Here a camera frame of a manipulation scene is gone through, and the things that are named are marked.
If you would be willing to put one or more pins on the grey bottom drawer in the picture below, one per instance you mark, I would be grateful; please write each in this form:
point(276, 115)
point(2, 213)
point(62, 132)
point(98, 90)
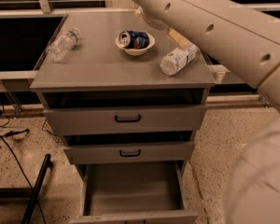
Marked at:
point(134, 193)

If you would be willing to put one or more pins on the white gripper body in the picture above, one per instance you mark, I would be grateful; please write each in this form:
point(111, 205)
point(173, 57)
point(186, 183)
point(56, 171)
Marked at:
point(151, 20)

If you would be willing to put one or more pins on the grey drawer cabinet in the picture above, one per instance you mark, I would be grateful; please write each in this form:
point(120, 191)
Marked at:
point(96, 64)

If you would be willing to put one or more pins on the black middle drawer handle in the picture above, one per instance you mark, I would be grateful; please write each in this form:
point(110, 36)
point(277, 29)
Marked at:
point(130, 153)

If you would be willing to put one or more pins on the clear plastic bottle green label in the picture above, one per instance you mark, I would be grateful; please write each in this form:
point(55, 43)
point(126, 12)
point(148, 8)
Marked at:
point(58, 49)

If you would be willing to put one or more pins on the grey top drawer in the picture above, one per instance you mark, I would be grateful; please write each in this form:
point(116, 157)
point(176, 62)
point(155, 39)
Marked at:
point(160, 110)

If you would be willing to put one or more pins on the black top drawer handle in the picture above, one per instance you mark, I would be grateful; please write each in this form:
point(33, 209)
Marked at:
point(119, 119)

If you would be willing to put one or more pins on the black metal stand leg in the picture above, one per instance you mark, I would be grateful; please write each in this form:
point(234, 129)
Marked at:
point(36, 190)

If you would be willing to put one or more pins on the grey drawer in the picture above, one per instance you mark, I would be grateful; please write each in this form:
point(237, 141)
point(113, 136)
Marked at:
point(134, 193)
point(129, 147)
point(160, 110)

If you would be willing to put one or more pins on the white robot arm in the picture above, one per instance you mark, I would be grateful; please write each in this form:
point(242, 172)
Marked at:
point(247, 42)

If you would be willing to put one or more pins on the black drawer handle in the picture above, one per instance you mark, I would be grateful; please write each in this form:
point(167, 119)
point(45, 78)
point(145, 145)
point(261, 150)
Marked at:
point(130, 153)
point(119, 119)

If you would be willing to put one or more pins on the white ceramic bowl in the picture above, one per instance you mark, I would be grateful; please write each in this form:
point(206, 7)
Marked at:
point(137, 52)

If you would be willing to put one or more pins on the blue soda can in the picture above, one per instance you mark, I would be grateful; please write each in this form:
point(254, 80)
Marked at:
point(129, 39)

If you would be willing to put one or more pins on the grey middle drawer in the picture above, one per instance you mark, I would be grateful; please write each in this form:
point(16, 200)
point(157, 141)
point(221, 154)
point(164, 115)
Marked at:
point(129, 147)

